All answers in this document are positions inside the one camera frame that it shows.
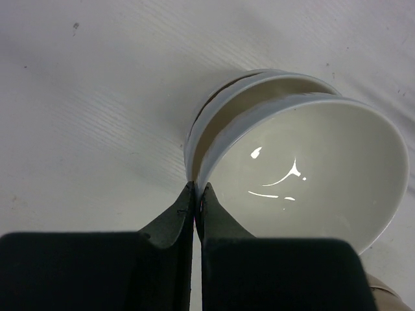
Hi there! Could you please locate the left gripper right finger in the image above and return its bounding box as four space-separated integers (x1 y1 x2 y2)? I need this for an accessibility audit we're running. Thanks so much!
199 183 255 310

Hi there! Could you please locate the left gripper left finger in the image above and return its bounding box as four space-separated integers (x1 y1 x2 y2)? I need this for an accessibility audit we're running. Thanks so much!
128 182 195 310

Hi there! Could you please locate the white bowl back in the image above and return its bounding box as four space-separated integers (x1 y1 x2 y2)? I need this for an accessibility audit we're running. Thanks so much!
196 93 410 253

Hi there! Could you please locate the white bowl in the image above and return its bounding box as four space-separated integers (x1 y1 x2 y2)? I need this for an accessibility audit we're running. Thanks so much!
196 93 410 253
185 68 285 140
184 71 340 181

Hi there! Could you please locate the white bowl front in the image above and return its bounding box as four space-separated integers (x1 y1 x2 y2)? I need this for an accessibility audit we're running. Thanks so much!
185 68 285 140

